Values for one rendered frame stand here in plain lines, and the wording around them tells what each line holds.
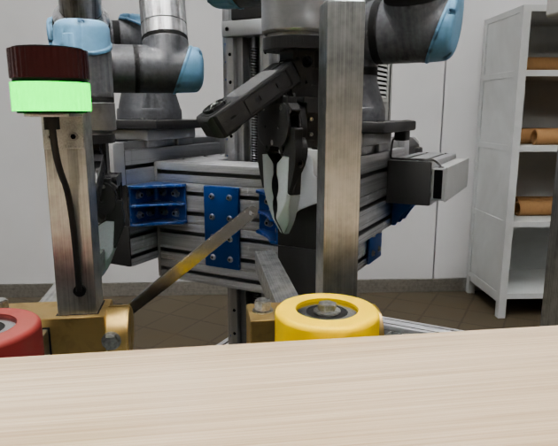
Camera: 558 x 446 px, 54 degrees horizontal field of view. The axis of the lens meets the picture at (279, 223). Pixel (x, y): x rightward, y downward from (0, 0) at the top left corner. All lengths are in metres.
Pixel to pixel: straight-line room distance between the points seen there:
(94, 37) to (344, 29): 0.40
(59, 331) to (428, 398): 0.35
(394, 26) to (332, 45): 0.51
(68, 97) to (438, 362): 0.33
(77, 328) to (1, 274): 3.01
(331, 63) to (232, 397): 0.32
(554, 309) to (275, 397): 0.42
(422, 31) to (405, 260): 2.44
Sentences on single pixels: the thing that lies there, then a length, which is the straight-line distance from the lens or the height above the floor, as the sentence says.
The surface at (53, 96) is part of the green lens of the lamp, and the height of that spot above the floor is 1.07.
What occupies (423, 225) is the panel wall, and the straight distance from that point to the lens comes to 3.32.
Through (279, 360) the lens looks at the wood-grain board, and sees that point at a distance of 0.36.
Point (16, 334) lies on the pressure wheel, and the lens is 0.42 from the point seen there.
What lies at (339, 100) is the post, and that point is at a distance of 0.52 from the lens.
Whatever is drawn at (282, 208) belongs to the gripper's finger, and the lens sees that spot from 0.60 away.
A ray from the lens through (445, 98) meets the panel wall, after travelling 3.28.
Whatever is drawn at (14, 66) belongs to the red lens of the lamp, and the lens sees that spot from 0.47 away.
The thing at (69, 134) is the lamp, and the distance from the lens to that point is 0.51.
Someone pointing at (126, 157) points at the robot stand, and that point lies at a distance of 1.20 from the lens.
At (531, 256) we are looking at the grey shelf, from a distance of 3.60.
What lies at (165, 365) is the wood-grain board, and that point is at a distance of 0.36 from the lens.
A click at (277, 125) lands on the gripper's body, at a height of 1.04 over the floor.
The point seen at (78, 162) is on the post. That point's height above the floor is 1.01.
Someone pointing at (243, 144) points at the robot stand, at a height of 0.98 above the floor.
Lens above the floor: 1.05
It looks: 11 degrees down
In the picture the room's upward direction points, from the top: straight up
